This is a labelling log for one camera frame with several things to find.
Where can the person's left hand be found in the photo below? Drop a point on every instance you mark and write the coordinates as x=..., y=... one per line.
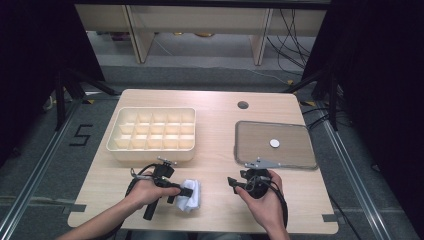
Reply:
x=143, y=195

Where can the white sock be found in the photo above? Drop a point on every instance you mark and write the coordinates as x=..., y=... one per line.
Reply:
x=193, y=200

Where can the light wooden desk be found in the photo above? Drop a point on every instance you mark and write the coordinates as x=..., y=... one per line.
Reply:
x=200, y=20

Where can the black curtain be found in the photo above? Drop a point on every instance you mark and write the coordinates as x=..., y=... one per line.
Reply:
x=33, y=50
x=383, y=66

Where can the white round sticker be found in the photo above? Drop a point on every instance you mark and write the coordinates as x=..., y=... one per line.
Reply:
x=274, y=143

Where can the cream divided storage box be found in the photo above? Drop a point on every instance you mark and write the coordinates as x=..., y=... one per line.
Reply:
x=150, y=155

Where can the black metal stand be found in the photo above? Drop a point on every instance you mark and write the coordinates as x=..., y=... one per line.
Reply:
x=332, y=100
x=60, y=100

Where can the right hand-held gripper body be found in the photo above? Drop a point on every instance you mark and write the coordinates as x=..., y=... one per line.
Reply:
x=256, y=183

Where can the person's right hand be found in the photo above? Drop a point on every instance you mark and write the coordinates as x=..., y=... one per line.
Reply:
x=268, y=210

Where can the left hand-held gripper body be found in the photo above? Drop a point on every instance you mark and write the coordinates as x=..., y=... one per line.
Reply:
x=164, y=170

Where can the aluminium floor rail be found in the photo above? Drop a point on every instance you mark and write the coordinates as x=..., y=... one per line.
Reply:
x=36, y=173
x=353, y=173

